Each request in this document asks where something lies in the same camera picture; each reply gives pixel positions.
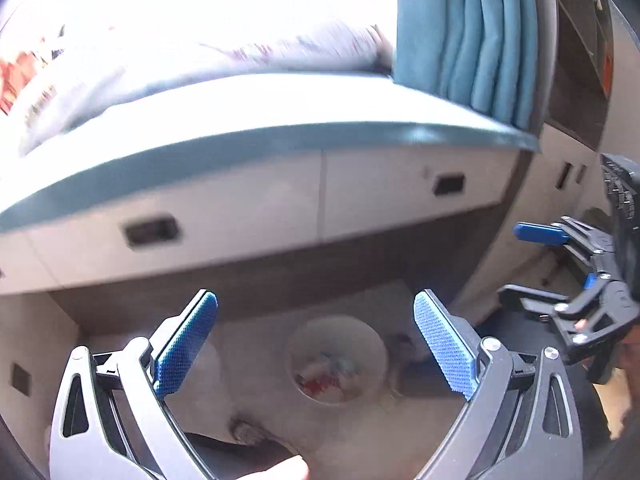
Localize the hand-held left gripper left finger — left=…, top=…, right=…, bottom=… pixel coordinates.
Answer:
left=49, top=289, right=220, bottom=480

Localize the blue curtain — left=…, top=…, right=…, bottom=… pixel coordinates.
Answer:
left=392, top=0, right=546, bottom=130

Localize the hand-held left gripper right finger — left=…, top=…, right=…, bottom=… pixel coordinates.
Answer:
left=412, top=288, right=584, bottom=480

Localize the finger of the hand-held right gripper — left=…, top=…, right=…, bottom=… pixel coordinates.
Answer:
left=513, top=216, right=621, bottom=273
left=497, top=280, right=632, bottom=367

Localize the white bed drawer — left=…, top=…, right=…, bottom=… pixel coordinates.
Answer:
left=322, top=149, right=523, bottom=243
left=22, top=152, right=325, bottom=293

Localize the pink cartoon printed quilt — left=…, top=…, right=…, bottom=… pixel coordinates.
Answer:
left=0, top=0, right=396, bottom=153

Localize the bed with blue sheet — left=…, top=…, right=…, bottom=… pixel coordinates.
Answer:
left=0, top=71, right=542, bottom=235

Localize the white round waste bin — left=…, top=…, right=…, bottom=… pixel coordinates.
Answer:
left=286, top=314, right=390, bottom=407

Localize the wooden shelf cabinet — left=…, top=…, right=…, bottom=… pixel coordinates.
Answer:
left=541, top=0, right=617, bottom=226

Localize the dark wall socket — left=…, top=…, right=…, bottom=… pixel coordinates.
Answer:
left=11, top=361, right=32, bottom=397

